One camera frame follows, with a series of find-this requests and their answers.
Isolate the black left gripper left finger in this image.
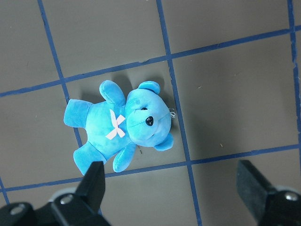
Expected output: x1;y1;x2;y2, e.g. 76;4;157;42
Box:
0;161;110;226

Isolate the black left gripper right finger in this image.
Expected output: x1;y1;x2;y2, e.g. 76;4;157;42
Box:
236;160;301;226

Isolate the blue teddy bear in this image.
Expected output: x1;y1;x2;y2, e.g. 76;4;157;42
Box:
63;80;174;175

